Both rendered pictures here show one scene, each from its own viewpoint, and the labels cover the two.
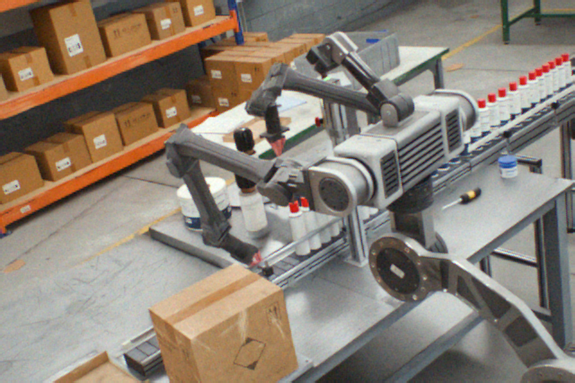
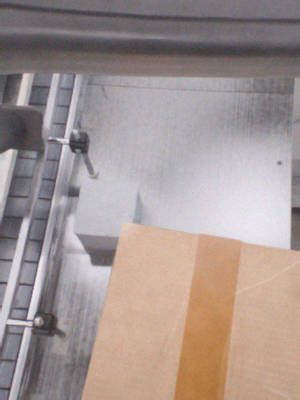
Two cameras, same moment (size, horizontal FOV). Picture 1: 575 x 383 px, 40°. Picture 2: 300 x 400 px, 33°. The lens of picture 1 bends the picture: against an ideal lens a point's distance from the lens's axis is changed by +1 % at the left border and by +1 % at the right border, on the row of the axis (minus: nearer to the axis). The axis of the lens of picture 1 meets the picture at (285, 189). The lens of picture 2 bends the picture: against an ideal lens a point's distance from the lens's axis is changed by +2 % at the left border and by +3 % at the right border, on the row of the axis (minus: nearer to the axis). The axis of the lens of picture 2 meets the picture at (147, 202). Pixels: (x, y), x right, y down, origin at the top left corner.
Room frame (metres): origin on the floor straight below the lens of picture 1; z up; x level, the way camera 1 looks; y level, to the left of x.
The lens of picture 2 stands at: (1.91, 0.29, 1.69)
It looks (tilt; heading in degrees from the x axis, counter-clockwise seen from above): 68 degrees down; 324
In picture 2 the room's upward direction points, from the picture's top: 11 degrees counter-clockwise
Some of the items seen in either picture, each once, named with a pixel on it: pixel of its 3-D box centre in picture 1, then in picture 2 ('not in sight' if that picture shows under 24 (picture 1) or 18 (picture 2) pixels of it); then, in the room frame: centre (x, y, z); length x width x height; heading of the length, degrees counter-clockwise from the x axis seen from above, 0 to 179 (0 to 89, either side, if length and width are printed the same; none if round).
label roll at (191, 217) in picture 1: (205, 203); not in sight; (3.00, 0.34, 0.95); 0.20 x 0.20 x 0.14
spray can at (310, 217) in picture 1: (309, 222); not in sight; (2.56, -0.06, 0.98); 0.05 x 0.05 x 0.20
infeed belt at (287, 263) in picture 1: (322, 246); (66, 20); (2.59, -0.09, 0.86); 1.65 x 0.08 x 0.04; 127
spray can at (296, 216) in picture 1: (298, 227); not in sight; (2.54, -0.02, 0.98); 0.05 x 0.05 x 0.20
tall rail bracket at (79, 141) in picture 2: (266, 280); (72, 154); (2.33, 0.13, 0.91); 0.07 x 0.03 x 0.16; 37
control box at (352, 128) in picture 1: (337, 106); not in sight; (2.59, -0.23, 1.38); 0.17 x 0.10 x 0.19; 2
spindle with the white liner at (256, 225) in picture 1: (251, 199); not in sight; (2.77, 0.14, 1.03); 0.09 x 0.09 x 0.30
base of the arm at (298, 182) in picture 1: (308, 182); not in sight; (1.82, -0.06, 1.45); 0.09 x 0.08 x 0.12; 134
